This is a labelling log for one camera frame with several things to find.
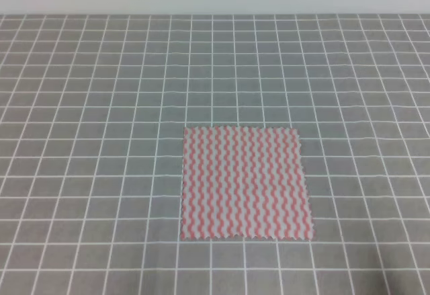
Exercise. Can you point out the pink white wavy striped towel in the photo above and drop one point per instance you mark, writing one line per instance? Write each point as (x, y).
(244, 181)

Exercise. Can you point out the grey grid tablecloth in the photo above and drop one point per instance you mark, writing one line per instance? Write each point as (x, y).
(93, 109)

